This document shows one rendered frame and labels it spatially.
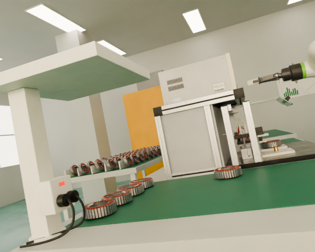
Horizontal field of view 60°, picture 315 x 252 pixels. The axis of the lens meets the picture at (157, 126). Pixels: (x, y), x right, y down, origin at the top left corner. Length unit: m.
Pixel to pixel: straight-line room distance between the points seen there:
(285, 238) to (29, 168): 0.65
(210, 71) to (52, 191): 1.00
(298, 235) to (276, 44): 6.63
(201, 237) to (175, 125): 0.83
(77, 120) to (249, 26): 4.49
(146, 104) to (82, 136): 1.37
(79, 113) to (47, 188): 4.64
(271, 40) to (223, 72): 5.69
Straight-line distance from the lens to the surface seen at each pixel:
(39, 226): 0.86
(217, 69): 1.47
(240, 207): 0.75
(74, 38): 5.68
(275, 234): 0.58
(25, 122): 0.84
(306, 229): 0.59
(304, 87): 7.00
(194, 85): 1.47
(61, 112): 8.57
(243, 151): 1.49
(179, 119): 1.35
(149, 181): 1.26
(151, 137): 5.28
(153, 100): 5.28
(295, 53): 7.10
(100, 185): 5.29
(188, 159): 1.35
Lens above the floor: 0.96
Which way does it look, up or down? 3 degrees up
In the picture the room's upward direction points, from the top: 11 degrees counter-clockwise
